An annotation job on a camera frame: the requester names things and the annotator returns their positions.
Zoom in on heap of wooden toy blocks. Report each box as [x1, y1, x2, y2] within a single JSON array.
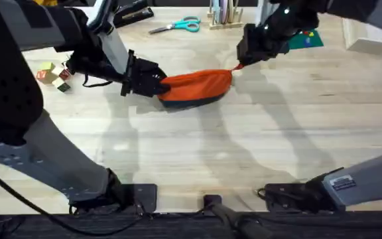
[[36, 61, 73, 94]]

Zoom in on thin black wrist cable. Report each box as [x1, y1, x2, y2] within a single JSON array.
[[82, 73, 114, 88]]

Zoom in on orange and navy zip bag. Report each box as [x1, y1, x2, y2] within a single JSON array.
[[157, 62, 245, 110]]

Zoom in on black rail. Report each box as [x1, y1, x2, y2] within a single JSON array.
[[0, 211, 382, 239]]

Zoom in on left wrist upright plate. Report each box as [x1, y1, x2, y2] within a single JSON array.
[[97, 29, 129, 76]]

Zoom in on black stapler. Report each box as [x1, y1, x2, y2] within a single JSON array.
[[113, 0, 155, 29]]

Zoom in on wooden peg rack with plates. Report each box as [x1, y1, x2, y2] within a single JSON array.
[[206, 0, 244, 31]]

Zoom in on white box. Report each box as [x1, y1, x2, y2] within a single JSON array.
[[341, 17, 382, 54]]

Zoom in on black camera stand post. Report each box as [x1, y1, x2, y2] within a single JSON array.
[[203, 195, 273, 239]]

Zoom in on teal handled scissors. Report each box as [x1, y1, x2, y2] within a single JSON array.
[[148, 16, 202, 35]]

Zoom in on green board with toy blocks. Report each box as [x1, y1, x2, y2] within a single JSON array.
[[287, 29, 324, 51]]

